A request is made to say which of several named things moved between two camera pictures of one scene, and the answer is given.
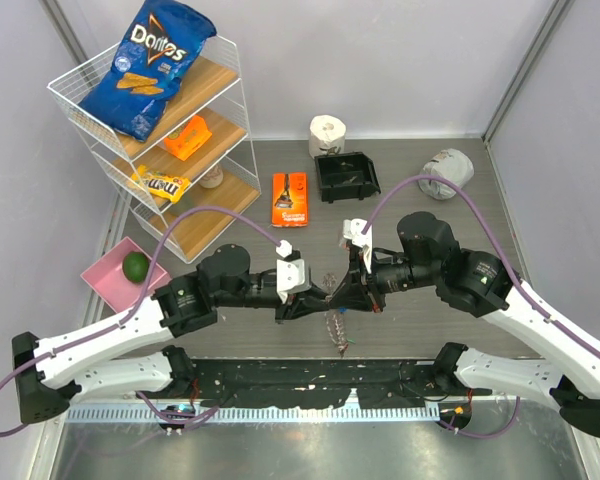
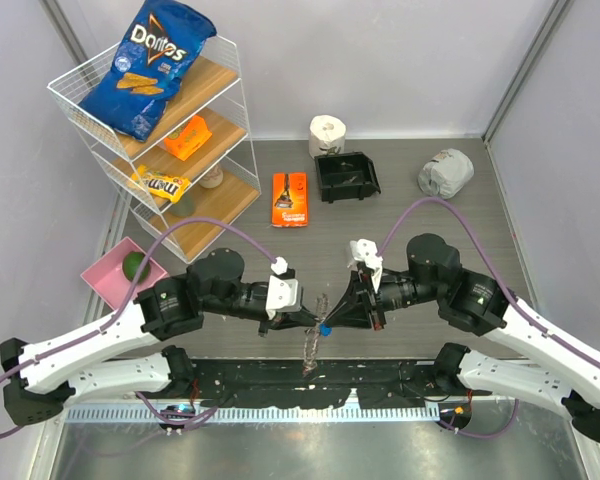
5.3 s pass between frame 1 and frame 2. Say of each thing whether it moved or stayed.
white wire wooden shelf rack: stayed
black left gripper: moved
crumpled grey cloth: stayed
